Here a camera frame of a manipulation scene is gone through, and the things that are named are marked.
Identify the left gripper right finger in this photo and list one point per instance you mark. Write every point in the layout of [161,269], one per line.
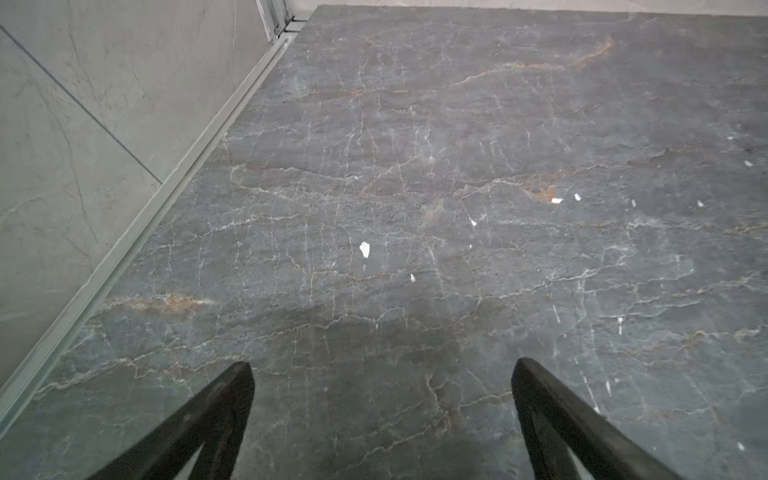
[559,428]

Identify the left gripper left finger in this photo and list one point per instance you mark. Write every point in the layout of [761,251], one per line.
[209,427]

